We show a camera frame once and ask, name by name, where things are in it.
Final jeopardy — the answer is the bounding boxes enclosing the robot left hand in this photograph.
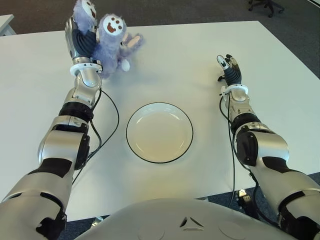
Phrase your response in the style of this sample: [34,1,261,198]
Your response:
[64,15,99,65]

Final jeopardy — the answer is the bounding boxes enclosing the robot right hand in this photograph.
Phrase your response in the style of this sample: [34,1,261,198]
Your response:
[216,53,243,87]

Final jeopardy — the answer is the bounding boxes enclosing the purple plush rabbit doll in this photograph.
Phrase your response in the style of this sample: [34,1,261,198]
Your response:
[72,0,146,80]

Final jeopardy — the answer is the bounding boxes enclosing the white plate black rim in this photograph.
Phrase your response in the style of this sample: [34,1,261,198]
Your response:
[125,102,194,164]

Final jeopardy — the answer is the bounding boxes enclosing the black office chair base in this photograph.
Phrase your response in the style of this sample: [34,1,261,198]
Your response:
[248,0,285,18]

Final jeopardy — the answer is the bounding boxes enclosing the white neighbouring desk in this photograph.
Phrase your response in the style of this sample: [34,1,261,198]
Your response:
[0,14,17,37]

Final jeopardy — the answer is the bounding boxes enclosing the metal stand foot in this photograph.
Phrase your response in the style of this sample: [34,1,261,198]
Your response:
[236,188,253,208]
[91,216,105,227]

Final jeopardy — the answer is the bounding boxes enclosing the silver robot torso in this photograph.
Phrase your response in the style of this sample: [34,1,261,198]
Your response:
[74,197,301,240]

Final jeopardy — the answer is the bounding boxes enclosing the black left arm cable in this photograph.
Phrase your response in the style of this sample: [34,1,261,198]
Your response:
[71,88,120,186]

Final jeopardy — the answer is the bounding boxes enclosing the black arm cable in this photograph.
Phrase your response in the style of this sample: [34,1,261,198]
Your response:
[219,96,237,208]
[71,88,120,186]

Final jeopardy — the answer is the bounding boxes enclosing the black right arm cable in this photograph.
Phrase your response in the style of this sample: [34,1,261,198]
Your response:
[219,96,237,208]

